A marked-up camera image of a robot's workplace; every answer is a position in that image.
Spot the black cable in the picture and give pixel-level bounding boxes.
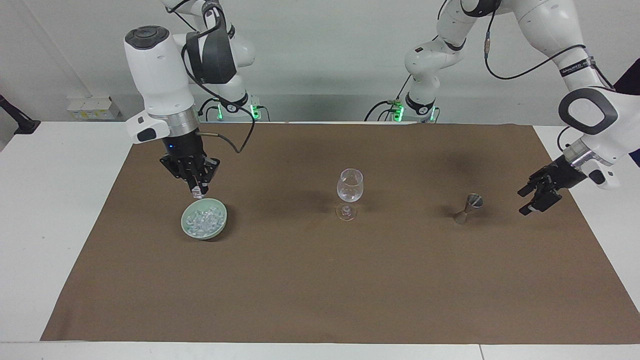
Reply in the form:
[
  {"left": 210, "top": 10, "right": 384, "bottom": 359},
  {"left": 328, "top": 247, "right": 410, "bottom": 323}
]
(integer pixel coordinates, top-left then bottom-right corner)
[
  {"left": 556, "top": 125, "right": 577, "bottom": 152},
  {"left": 198, "top": 96, "right": 222, "bottom": 123},
  {"left": 363, "top": 74, "right": 414, "bottom": 123},
  {"left": 180, "top": 24, "right": 257, "bottom": 154},
  {"left": 482, "top": 4, "right": 589, "bottom": 81}
]

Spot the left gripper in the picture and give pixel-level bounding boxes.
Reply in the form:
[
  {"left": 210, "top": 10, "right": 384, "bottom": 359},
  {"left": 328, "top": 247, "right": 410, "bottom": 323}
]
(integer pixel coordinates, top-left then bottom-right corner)
[{"left": 517, "top": 155, "right": 588, "bottom": 216}]

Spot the metal jigger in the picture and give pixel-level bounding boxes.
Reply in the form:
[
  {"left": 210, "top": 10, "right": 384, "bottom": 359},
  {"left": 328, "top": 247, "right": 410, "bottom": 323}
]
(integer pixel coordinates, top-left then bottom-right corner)
[{"left": 452, "top": 193, "right": 485, "bottom": 225}]

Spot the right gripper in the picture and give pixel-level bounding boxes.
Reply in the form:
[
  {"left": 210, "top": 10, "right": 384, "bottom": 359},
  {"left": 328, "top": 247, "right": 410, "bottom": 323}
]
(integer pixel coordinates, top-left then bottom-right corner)
[{"left": 159, "top": 130, "right": 221, "bottom": 197}]

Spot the white wall socket box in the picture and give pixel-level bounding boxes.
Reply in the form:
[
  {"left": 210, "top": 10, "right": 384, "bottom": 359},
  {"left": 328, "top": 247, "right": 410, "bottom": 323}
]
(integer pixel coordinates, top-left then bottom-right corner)
[{"left": 66, "top": 96, "right": 122, "bottom": 121}]

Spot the black stand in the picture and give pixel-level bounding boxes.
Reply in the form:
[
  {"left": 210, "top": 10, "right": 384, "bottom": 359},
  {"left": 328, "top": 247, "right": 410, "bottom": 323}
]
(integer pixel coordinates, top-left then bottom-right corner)
[{"left": 0, "top": 94, "right": 42, "bottom": 136}]

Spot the clear wine glass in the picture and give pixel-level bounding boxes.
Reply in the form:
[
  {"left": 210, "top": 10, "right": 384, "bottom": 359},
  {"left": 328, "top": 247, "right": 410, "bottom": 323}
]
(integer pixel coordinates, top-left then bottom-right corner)
[{"left": 335, "top": 168, "right": 365, "bottom": 222}]

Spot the pale green bowl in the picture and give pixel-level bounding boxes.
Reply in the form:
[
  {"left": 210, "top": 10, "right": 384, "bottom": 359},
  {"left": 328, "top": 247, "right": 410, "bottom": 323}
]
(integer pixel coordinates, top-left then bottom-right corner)
[{"left": 180, "top": 198, "right": 228, "bottom": 241}]

